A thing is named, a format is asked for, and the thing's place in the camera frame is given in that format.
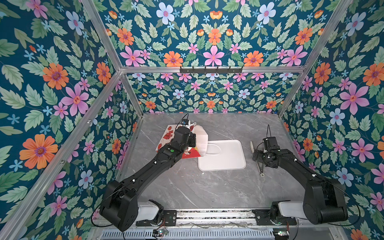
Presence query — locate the red white paper bag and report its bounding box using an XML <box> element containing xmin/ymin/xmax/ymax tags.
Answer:
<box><xmin>155</xmin><ymin>123</ymin><xmax>221</xmax><ymax>159</ymax></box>

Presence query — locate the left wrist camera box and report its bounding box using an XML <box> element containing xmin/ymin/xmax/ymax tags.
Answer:
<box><xmin>181</xmin><ymin>119</ymin><xmax>191</xmax><ymax>127</ymax></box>

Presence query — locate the white plastic tray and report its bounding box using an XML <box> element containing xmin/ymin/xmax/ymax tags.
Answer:
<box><xmin>198</xmin><ymin>140</ymin><xmax>247</xmax><ymax>172</ymax></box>

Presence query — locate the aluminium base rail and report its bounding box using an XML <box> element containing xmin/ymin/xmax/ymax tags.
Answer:
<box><xmin>136</xmin><ymin>208</ymin><xmax>343</xmax><ymax>229</ymax></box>

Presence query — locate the black hook rail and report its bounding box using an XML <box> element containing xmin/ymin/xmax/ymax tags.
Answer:
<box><xmin>179</xmin><ymin>66</ymin><xmax>243</xmax><ymax>75</ymax></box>

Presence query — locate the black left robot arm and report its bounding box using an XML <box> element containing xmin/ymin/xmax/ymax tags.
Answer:
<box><xmin>100</xmin><ymin>127</ymin><xmax>196</xmax><ymax>232</ymax></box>

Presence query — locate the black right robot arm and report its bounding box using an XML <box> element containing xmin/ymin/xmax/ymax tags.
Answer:
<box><xmin>250</xmin><ymin>137</ymin><xmax>349</xmax><ymax>225</ymax></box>

